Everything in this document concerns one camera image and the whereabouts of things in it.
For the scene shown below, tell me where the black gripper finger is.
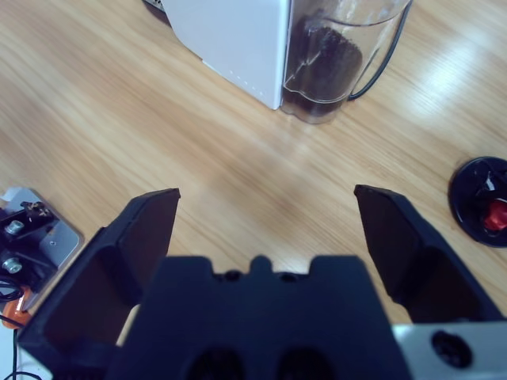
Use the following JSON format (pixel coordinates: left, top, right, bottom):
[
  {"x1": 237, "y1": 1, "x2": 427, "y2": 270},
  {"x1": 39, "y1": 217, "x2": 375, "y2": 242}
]
[
  {"x1": 353, "y1": 184, "x2": 507, "y2": 325},
  {"x1": 17, "y1": 188, "x2": 181, "y2": 380}
]

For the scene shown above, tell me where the red coffee capsule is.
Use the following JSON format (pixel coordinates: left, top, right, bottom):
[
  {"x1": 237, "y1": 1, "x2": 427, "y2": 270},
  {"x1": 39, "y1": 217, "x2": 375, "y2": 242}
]
[{"x1": 482, "y1": 199, "x2": 507, "y2": 233}]

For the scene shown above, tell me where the white capsule coffee machine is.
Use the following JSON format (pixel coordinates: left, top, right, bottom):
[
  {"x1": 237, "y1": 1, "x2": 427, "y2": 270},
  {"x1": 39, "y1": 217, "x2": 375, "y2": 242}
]
[{"x1": 142, "y1": 0, "x2": 294, "y2": 111}]

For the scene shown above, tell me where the black capsule holder with rods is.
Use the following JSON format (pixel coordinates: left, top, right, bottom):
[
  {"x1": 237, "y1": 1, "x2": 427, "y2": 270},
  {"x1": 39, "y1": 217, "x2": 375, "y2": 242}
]
[{"x1": 448, "y1": 157, "x2": 507, "y2": 249}]

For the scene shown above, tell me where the orange connector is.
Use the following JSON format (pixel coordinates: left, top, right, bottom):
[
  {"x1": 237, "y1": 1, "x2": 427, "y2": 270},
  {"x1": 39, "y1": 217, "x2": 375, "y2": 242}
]
[{"x1": 0, "y1": 298, "x2": 32, "y2": 328}]

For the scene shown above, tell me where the clear water tank black lid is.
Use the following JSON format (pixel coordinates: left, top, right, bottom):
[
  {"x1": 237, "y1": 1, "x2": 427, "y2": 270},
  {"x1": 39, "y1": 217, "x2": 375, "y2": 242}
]
[{"x1": 280, "y1": 0, "x2": 413, "y2": 126}]

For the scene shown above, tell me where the white mount plate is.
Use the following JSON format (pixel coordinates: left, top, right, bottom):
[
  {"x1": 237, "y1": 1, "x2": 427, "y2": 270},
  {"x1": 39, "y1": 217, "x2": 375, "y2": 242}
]
[{"x1": 0, "y1": 188, "x2": 85, "y2": 314}]

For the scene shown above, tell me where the black bolted bracket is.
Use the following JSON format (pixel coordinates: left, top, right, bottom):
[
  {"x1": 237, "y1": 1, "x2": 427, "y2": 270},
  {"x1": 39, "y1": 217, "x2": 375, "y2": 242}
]
[{"x1": 0, "y1": 200, "x2": 60, "y2": 294}]

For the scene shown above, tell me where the black power cord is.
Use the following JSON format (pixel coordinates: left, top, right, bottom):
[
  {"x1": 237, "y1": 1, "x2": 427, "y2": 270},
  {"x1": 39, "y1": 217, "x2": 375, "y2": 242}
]
[{"x1": 348, "y1": 6, "x2": 413, "y2": 102}]

